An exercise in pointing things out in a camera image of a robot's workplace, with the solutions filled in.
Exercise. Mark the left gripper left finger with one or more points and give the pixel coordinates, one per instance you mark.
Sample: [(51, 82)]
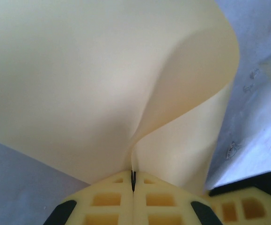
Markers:
[(97, 206)]

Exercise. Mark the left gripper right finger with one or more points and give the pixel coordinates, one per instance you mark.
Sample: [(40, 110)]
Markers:
[(168, 206)]

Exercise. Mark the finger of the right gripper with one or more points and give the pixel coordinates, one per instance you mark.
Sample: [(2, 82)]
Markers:
[(254, 204)]

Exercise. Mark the yellow paper sheet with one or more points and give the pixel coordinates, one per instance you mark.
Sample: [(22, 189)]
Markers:
[(79, 70)]

